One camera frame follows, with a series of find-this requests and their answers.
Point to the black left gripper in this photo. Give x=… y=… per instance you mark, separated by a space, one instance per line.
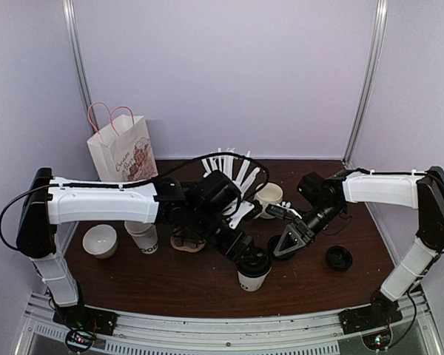
x=233 y=248

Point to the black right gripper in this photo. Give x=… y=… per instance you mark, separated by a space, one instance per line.
x=297 y=230

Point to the brown pulp cup carrier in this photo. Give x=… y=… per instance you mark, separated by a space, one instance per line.
x=186 y=240

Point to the single white paper cup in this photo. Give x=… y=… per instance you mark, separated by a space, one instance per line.
x=251 y=284

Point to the stack of black cup lids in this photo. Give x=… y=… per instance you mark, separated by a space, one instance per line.
x=339 y=258

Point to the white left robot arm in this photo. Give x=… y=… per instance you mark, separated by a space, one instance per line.
x=198 y=206

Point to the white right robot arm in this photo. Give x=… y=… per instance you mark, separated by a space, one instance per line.
x=411 y=220

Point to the cream ceramic mug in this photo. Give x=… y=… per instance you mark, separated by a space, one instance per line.
x=271 y=193

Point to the bundle of wrapped white straws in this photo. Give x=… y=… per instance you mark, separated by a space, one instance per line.
x=241 y=171

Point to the white ceramic bowl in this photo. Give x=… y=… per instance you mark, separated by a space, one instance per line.
x=100 y=241

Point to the white printed paper bag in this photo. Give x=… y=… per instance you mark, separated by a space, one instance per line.
x=122 y=151

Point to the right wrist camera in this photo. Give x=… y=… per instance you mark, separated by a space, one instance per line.
x=282 y=211

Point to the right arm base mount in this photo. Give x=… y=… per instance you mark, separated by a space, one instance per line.
x=374 y=328

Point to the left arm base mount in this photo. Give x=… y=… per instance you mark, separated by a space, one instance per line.
x=85 y=326

